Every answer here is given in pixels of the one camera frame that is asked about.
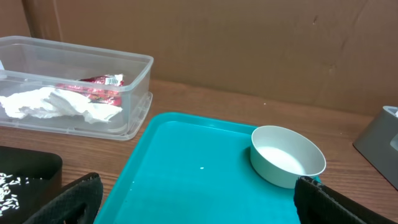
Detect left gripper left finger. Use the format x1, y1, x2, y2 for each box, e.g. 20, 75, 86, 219
24, 172, 103, 224

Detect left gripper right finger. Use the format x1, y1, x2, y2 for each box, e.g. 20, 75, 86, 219
294, 176, 397, 224

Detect grey bowl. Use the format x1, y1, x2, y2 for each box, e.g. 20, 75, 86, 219
250, 126, 326, 189

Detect rice food scraps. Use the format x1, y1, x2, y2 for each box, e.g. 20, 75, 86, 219
1, 172, 30, 217

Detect white napkin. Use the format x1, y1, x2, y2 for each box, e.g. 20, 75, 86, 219
1, 86, 123, 124

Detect red snack wrapper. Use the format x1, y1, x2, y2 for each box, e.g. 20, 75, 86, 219
56, 74, 124, 106

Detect grey dishwasher rack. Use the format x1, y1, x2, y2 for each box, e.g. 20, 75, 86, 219
353, 106, 397, 189

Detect black plastic tray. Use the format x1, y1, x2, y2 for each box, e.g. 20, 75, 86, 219
1, 146, 63, 223

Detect teal serving tray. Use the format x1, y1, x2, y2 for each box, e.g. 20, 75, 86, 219
95, 113, 299, 224

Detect clear plastic bin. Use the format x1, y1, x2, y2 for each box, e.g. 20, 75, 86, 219
1, 36, 154, 141

